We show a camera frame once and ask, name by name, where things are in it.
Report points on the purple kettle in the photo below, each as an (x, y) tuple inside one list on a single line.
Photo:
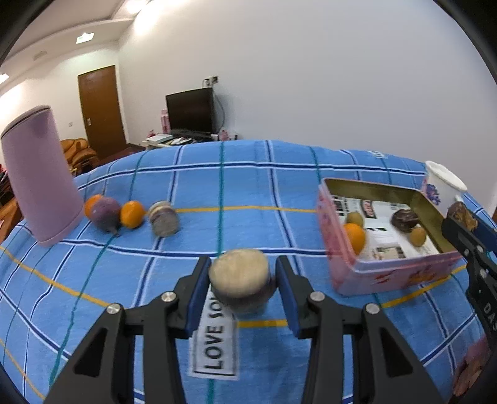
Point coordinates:
[(39, 174)]

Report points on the blue plaid blanket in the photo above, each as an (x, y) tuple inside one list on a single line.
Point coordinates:
[(252, 186)]

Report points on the brown wooden door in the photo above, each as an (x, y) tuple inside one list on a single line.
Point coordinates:
[(103, 112)]

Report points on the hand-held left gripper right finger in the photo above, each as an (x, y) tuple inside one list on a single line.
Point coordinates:
[(288, 299)]

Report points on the person's right hand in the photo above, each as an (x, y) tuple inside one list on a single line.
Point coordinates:
[(471, 365)]

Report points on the pink tin box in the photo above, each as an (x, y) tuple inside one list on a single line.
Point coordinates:
[(388, 277)]

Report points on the small tan round fruit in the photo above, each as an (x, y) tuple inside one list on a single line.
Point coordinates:
[(418, 236), (355, 218)]

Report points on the white set-top box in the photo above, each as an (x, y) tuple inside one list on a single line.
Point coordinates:
[(159, 138)]

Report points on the purple round fruit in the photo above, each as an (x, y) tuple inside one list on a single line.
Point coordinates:
[(105, 213)]

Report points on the wall socket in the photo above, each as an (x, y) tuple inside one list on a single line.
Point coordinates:
[(212, 80)]

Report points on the brown leather armchair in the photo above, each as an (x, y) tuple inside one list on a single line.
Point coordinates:
[(77, 155)]

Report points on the taro chunk with grey cut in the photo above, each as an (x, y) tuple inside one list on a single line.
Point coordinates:
[(165, 223)]

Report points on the rough brown fruit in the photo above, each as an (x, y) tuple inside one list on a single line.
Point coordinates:
[(462, 213)]

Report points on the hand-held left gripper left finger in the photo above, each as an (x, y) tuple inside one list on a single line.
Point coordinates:
[(198, 299)]

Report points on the taro chunk with white cut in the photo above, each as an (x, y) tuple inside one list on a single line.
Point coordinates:
[(238, 272)]

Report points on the stack of dark chairs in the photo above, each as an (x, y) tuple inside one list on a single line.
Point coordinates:
[(4, 186)]

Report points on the black television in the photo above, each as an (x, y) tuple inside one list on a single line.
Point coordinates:
[(190, 108)]

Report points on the white floral paper cup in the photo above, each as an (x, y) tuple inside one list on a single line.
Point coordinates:
[(442, 182)]

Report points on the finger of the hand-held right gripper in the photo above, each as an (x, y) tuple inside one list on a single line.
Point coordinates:
[(488, 239), (464, 241)]

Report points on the smooth dark brown fruit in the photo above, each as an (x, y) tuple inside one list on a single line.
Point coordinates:
[(404, 219)]

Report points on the orange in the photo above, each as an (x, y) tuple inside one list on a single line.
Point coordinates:
[(91, 206), (355, 237), (132, 213)]

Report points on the pink floral ornament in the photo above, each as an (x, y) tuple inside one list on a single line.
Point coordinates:
[(227, 135)]

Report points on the white television stand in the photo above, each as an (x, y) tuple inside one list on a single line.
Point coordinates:
[(155, 143)]

